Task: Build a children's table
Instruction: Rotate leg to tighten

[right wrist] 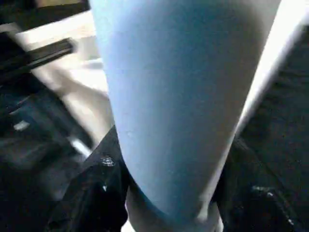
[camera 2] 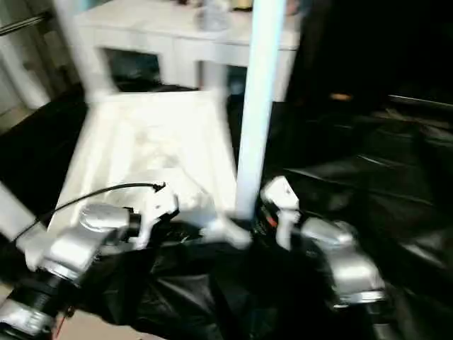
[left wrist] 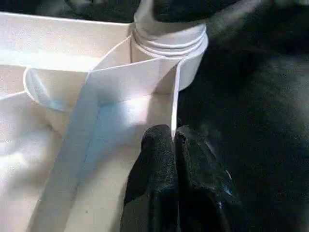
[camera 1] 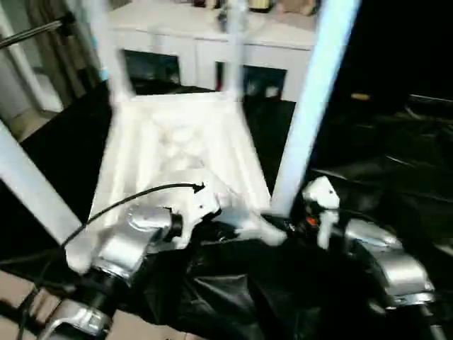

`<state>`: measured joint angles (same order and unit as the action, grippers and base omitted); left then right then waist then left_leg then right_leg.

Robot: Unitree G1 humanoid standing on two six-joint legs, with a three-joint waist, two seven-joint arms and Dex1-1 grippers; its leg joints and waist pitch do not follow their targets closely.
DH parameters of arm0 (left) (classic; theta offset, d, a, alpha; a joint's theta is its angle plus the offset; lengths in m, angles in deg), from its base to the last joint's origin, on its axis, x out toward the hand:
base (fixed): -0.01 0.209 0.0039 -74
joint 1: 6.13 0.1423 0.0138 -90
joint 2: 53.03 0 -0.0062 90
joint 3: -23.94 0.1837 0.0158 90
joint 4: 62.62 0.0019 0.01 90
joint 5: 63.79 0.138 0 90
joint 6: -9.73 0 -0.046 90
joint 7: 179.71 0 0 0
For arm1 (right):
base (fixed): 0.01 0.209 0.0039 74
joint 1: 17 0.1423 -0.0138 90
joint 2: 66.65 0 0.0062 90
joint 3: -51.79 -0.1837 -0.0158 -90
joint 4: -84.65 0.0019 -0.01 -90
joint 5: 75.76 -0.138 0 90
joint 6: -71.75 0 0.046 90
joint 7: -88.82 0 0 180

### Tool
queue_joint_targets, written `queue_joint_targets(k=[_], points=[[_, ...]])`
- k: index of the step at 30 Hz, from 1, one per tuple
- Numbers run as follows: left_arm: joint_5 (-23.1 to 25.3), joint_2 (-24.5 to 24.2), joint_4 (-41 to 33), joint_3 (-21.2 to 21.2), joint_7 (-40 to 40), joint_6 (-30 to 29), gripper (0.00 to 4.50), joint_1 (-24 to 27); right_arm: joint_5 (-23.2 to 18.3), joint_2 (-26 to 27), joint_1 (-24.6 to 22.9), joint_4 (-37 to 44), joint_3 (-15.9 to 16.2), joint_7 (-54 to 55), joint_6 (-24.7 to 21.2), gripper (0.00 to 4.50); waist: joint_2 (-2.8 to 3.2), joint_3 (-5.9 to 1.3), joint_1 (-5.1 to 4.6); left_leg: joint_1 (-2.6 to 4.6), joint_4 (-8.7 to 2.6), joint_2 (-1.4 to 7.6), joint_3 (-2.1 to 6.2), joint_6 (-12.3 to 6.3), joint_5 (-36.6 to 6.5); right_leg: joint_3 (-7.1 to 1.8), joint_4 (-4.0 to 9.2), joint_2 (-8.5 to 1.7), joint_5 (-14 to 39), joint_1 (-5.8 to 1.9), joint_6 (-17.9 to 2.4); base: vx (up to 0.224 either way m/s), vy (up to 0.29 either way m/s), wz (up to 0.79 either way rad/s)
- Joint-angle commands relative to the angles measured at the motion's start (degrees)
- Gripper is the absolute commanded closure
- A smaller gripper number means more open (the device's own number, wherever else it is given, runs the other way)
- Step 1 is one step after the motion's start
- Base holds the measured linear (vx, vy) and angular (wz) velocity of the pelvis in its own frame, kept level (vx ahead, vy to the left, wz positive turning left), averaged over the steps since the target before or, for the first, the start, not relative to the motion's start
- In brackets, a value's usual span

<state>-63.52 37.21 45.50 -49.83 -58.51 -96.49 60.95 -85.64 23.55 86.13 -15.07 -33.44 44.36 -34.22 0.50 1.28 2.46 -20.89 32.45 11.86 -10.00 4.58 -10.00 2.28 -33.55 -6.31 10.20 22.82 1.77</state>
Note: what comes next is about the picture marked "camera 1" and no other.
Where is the white plastic table top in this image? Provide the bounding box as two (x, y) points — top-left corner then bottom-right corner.
(67, 92), (287, 273)

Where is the grey curtain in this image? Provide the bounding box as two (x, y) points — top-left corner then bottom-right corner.
(28, 0), (100, 100)

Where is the black flat device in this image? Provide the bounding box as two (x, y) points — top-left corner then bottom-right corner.
(407, 93), (453, 114)

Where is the white cabinet with glass doors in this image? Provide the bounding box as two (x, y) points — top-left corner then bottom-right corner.
(106, 0), (319, 100)

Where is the white plastic table leg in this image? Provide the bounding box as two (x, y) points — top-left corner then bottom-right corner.
(269, 0), (362, 217)
(0, 120), (84, 245)
(223, 0), (250, 100)
(88, 0), (135, 103)

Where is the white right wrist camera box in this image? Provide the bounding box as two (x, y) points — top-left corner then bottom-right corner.
(301, 176), (342, 249)

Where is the grey metal pole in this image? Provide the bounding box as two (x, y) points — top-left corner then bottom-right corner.
(0, 18), (75, 50)

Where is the black tall cabinet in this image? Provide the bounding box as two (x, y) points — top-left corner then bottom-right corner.
(319, 0), (453, 107)

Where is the black plastic mat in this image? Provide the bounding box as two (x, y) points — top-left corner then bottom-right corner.
(0, 78), (453, 340)

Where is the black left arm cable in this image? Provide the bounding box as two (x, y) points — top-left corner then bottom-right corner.
(21, 181), (206, 334)

